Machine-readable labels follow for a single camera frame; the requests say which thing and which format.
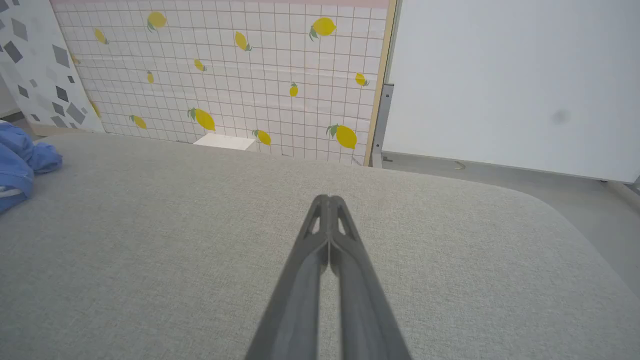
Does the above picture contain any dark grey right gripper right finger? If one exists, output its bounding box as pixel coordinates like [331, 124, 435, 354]
[328, 195, 413, 360]

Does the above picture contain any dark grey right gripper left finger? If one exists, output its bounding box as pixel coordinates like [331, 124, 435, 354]
[244, 195, 331, 360]

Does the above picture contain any white and blue T-shirt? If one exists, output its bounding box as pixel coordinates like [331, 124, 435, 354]
[0, 121, 63, 213]

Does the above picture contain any white rectangular box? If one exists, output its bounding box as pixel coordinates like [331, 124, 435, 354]
[192, 133, 257, 152]

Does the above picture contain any grey metal panel support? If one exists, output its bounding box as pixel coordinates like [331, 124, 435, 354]
[372, 84, 395, 168]

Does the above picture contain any wooden framed grid board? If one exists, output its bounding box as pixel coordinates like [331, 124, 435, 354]
[50, 0, 398, 167]

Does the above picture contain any plain white partition board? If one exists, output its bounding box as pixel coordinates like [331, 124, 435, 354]
[382, 0, 640, 183]

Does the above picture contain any white panel with grey shapes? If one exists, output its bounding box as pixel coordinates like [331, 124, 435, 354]
[0, 0, 106, 133]

